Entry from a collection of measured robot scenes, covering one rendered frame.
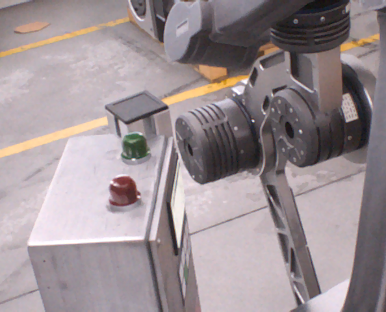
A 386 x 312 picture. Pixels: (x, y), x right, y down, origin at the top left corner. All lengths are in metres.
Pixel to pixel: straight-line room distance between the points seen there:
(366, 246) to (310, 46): 0.63
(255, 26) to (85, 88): 3.56
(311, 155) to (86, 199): 0.77
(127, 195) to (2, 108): 3.85
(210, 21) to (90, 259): 0.44
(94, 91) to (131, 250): 3.82
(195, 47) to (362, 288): 0.41
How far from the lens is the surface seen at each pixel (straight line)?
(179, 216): 0.71
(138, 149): 0.69
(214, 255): 3.01
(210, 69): 4.24
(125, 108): 0.73
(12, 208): 3.54
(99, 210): 0.64
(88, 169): 0.70
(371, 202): 0.72
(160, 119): 0.72
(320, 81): 1.34
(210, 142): 1.83
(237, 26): 0.95
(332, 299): 1.51
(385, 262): 0.71
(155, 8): 1.13
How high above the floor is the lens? 1.82
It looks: 30 degrees down
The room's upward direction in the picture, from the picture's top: 8 degrees counter-clockwise
